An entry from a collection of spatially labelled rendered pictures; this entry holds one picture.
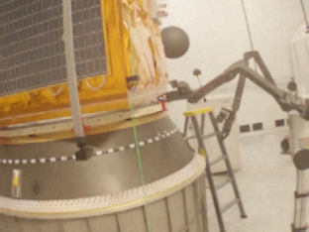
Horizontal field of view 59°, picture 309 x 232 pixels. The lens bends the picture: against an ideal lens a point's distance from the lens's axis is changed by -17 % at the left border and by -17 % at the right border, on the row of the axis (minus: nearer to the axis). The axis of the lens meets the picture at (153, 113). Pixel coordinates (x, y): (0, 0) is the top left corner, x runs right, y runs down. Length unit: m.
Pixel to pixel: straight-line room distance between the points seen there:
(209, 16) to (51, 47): 8.59
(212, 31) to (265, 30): 1.87
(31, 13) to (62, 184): 1.14
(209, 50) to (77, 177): 8.40
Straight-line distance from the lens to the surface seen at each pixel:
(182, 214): 2.38
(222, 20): 10.22
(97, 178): 2.03
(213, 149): 6.10
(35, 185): 2.12
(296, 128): 2.00
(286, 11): 10.84
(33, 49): 1.99
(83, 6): 1.88
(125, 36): 1.85
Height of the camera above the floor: 1.84
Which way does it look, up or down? 4 degrees down
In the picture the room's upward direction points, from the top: 8 degrees counter-clockwise
